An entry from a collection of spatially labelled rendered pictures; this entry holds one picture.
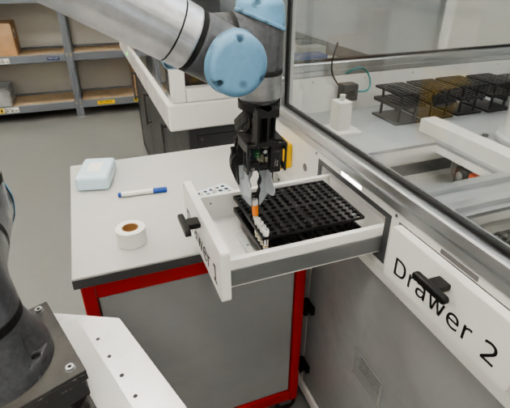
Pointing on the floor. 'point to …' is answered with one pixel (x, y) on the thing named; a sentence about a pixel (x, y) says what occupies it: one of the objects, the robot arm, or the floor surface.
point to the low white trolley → (185, 287)
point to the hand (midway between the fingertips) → (253, 197)
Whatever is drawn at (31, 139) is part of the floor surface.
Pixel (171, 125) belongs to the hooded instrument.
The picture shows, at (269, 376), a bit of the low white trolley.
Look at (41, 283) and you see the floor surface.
